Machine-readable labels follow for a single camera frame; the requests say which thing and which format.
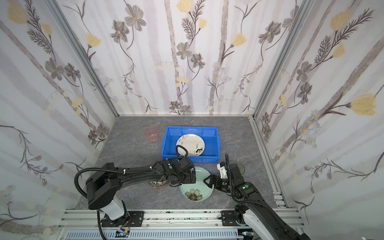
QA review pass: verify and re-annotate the white slotted cable duct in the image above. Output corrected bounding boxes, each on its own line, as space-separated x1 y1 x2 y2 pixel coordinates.
64 229 245 240

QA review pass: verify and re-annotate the pink glass cup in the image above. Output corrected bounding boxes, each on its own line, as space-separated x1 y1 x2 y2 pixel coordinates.
145 126 158 142

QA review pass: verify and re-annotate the blue plastic bin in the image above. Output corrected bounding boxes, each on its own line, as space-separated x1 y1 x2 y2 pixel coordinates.
161 126 221 164

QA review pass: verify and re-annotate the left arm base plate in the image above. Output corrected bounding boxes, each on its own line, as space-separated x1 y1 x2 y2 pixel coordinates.
101 211 145 227

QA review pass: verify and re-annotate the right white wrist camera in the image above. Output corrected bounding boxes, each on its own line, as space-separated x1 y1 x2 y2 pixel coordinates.
217 162 228 179

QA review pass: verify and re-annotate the cream floral plate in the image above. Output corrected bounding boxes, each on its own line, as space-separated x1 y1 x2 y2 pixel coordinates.
176 134 205 156

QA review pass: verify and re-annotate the aluminium rail frame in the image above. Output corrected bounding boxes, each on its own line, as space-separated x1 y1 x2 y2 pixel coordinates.
55 191 307 240

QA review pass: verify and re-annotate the black white patterned bowl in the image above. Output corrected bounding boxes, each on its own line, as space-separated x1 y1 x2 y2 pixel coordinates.
149 181 168 189

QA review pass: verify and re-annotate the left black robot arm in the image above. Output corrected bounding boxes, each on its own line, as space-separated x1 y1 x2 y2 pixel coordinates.
74 145 196 240

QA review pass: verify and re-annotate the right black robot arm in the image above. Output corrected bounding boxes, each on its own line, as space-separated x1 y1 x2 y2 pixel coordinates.
205 154 310 240

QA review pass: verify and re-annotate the mint green flower plate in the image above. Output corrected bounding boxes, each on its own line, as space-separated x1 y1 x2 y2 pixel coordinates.
179 167 214 202

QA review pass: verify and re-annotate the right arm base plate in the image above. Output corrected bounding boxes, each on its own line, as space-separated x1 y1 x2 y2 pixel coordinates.
219 210 244 227

